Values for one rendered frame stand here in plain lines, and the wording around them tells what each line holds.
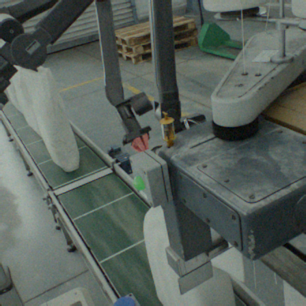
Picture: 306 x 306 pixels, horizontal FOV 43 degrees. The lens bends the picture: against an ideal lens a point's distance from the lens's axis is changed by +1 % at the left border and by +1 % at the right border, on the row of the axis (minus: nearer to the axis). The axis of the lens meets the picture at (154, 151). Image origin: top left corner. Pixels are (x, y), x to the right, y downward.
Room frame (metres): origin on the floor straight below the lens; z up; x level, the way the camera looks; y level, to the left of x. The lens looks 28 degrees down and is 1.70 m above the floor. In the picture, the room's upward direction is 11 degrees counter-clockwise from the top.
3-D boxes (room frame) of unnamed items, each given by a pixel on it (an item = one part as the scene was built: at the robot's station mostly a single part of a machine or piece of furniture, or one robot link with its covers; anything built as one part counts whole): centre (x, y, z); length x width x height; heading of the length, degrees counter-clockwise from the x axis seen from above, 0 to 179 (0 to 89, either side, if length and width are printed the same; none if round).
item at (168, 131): (0.70, -0.03, 1.37); 0.03 x 0.02 x 0.03; 24
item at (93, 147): (3.24, 0.94, 0.35); 2.26 x 0.48 x 0.14; 24
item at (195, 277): (0.69, -0.03, 0.98); 0.09 x 0.05 x 0.05; 114
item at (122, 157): (2.50, 0.27, 0.35); 0.30 x 0.15 x 0.15; 24
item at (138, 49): (6.75, -0.38, 0.22); 1.21 x 0.84 x 0.14; 114
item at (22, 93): (3.28, 0.95, 0.74); 0.47 x 0.22 x 0.72; 25
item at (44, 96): (2.60, 0.66, 0.74); 0.47 x 0.22 x 0.72; 22
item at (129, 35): (6.71, -0.35, 0.36); 1.20 x 0.82 x 0.14; 110
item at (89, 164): (3.26, 0.95, 0.34); 2.21 x 0.39 x 0.09; 24
